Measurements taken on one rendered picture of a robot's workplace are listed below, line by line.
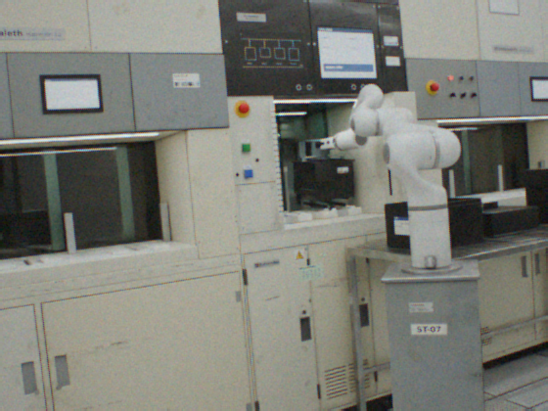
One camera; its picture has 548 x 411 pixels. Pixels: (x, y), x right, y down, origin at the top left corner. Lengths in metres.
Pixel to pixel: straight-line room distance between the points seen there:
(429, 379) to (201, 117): 1.20
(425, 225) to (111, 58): 1.20
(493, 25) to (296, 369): 1.93
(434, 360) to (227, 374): 0.87
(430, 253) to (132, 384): 1.13
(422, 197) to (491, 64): 1.47
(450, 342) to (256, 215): 0.92
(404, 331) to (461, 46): 1.66
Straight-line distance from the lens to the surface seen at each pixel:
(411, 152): 1.77
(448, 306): 1.76
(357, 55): 2.61
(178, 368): 2.26
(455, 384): 1.83
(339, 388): 2.61
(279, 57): 2.40
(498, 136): 3.81
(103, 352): 2.17
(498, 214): 2.51
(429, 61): 2.85
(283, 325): 2.40
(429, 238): 1.80
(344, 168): 2.78
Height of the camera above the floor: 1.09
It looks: 3 degrees down
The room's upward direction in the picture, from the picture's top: 5 degrees counter-clockwise
